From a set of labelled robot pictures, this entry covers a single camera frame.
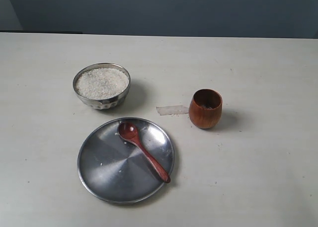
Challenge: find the dark red wooden spoon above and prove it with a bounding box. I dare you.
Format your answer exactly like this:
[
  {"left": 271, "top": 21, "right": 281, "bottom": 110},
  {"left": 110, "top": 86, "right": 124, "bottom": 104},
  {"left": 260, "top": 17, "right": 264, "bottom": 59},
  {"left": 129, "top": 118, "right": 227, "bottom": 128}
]
[{"left": 118, "top": 122, "right": 171, "bottom": 183}]

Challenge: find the brown wooden cup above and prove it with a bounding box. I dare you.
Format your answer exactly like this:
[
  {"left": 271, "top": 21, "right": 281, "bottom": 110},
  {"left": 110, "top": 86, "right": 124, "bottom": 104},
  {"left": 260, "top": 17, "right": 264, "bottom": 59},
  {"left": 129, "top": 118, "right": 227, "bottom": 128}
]
[{"left": 188, "top": 89, "right": 223, "bottom": 129}]

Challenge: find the steel bowl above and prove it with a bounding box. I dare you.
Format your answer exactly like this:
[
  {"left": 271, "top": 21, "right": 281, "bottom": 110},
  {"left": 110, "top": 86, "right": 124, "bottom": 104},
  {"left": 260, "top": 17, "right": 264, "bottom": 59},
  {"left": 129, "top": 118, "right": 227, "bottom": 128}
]
[{"left": 73, "top": 63, "right": 131, "bottom": 110}]

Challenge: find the clear tape strip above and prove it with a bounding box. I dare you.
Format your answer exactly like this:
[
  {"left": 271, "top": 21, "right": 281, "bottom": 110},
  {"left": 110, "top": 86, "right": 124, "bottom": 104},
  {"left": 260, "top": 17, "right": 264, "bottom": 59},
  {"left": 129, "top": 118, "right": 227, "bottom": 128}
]
[{"left": 156, "top": 105, "right": 189, "bottom": 116}]

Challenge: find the round steel plate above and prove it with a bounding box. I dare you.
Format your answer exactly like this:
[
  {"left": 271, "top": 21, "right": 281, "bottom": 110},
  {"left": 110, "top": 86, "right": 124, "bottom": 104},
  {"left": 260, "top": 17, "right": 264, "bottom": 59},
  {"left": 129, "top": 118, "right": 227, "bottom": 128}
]
[{"left": 77, "top": 117, "right": 175, "bottom": 204}]

